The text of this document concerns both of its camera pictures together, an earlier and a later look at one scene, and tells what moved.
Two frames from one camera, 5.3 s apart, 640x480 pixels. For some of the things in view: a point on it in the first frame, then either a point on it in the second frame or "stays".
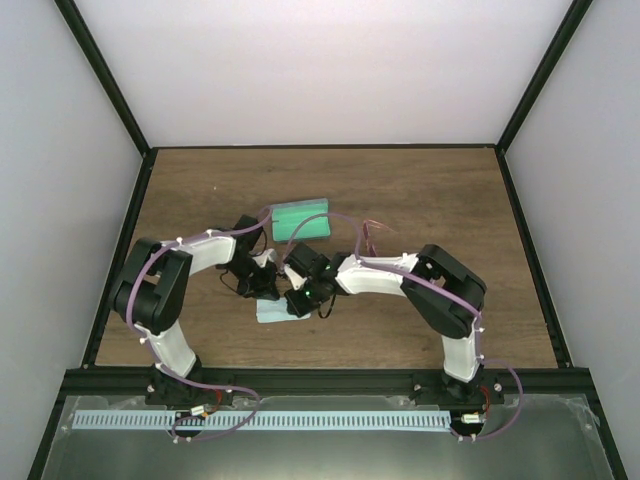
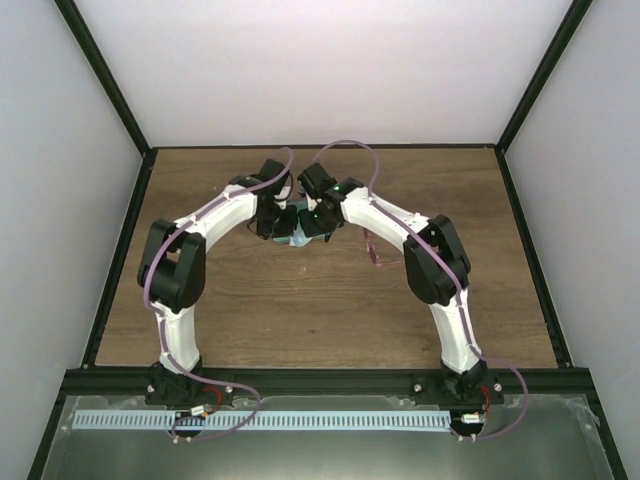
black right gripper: (296, 306) → (311, 229)
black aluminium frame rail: (327, 382) stays
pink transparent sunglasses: (366, 231) stays
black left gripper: (266, 289) → (286, 228)
